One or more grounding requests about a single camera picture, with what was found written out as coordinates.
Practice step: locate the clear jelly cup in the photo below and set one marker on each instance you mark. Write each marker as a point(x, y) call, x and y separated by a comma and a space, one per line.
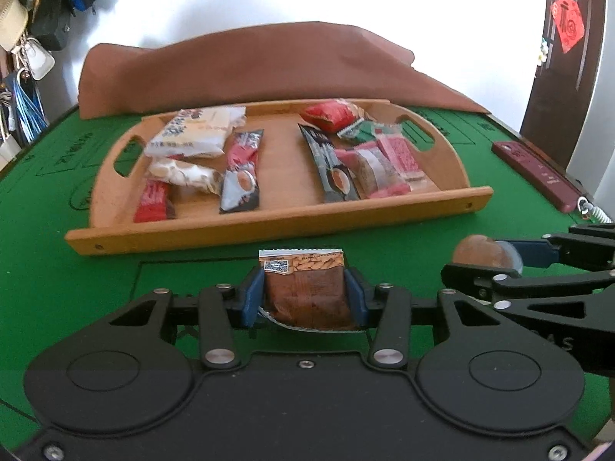
point(487, 252)

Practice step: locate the wooden serving tray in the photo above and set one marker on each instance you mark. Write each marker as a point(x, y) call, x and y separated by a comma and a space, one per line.
point(292, 198)

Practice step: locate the green snack packet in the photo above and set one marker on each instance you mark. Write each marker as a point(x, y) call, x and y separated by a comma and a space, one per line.
point(365, 131)

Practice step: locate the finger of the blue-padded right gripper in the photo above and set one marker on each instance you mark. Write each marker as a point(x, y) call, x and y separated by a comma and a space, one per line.
point(583, 252)
point(491, 284)

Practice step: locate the white small pouch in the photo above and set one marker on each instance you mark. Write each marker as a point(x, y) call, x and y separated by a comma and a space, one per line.
point(39, 61)

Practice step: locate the dark red smartphone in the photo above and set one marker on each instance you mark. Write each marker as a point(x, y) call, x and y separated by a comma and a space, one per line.
point(541, 175)

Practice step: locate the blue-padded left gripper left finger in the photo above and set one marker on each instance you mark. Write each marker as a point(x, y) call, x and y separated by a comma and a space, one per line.
point(222, 309)

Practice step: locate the white paper shopping bag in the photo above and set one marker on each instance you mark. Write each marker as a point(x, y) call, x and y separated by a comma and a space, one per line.
point(9, 150)

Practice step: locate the white nougat candy pack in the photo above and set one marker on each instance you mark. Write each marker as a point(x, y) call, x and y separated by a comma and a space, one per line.
point(180, 173)

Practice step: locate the white flower cake snack pack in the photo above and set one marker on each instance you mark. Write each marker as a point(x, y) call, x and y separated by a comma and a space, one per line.
point(198, 132)

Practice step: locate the red diamond door sticker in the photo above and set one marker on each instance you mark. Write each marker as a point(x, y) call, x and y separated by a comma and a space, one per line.
point(569, 23)

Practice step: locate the small red candy bar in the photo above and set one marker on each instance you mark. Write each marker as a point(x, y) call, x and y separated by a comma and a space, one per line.
point(155, 204)

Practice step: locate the red coffee stick sachet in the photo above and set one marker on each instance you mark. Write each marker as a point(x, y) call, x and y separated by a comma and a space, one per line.
point(240, 188)

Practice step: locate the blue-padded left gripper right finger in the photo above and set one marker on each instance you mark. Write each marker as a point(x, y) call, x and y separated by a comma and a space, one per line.
point(386, 308)

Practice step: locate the beige cap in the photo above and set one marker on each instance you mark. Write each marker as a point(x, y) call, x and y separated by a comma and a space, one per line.
point(13, 21)

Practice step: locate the pink cracker pack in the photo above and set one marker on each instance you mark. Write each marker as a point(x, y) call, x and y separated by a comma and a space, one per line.
point(396, 148)

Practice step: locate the red label sesame cracker pack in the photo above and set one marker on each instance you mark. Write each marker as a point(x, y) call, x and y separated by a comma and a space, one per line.
point(373, 171)

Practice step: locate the brown almond chocolate pack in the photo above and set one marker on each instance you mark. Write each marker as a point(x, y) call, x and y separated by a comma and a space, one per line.
point(305, 289)

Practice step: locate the brown cloth cover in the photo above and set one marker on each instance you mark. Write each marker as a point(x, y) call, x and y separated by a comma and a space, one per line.
point(293, 61)

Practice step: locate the red peanut snack bag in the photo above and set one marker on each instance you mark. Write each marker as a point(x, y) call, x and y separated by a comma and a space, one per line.
point(332, 116)

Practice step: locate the black hanging bag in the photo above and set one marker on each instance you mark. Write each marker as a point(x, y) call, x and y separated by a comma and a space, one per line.
point(53, 14)

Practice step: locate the black coffee stick sachet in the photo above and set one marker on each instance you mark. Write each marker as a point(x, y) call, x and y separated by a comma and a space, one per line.
point(334, 176)

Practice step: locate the dark brown door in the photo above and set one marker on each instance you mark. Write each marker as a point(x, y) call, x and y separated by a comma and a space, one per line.
point(563, 85)

